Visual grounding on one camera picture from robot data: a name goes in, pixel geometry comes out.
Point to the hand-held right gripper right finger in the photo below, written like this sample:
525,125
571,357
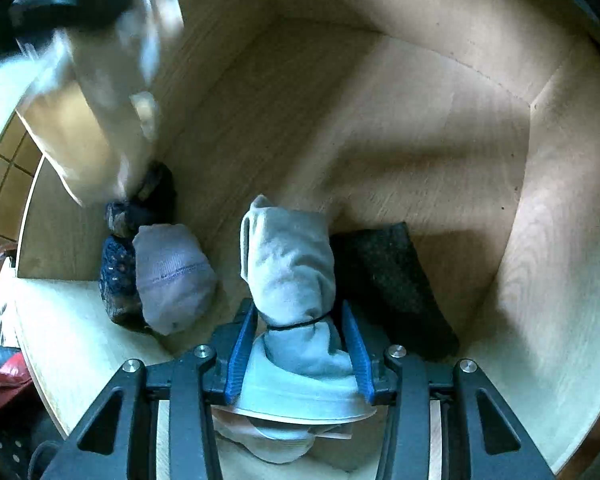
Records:
357,355

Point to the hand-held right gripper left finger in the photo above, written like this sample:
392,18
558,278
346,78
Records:
242,355

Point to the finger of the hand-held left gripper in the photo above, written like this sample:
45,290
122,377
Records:
80,2

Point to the cream white garment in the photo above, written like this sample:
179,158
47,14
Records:
115,85

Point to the pale lilac underwear roll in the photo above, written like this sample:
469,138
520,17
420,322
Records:
175,280

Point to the light blue sock bundle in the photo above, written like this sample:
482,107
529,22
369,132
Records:
290,260

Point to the navy dotted underwear roll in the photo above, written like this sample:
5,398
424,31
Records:
117,270

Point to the light wooden drawer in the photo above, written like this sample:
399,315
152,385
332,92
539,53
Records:
380,135

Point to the black sock bundle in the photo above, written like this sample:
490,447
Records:
395,280

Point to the dark patterned sock bundle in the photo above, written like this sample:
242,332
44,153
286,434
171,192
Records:
150,190

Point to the red bag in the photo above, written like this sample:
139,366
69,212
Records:
5,380

